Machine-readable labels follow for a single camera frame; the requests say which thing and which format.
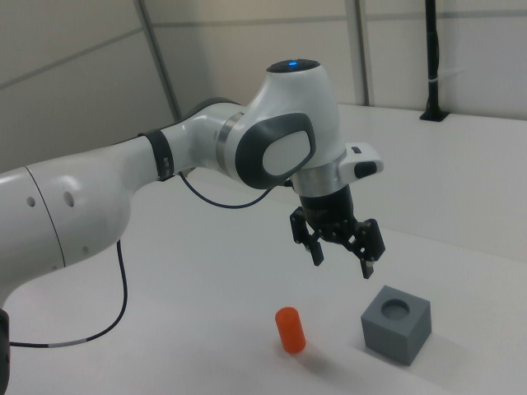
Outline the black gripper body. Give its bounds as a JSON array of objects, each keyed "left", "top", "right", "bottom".
[{"left": 299, "top": 184, "right": 359, "bottom": 244}]

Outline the orange cylinder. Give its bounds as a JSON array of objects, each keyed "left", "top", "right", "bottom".
[{"left": 274, "top": 306, "right": 307, "bottom": 355}]

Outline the grey block with round hole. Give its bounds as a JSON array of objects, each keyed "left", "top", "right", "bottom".
[{"left": 361, "top": 284, "right": 432, "bottom": 367}]

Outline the black pole with base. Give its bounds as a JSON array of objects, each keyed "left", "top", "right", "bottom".
[{"left": 419, "top": 0, "right": 450, "bottom": 123}]

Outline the grey upright partition post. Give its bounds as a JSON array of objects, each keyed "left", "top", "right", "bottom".
[{"left": 352, "top": 0, "right": 376, "bottom": 106}]

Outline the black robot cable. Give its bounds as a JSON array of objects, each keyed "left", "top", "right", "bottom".
[{"left": 8, "top": 170, "right": 291, "bottom": 349}]

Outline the grey slanted partition post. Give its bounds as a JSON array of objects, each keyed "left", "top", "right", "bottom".
[{"left": 137, "top": 0, "right": 183, "bottom": 121}]

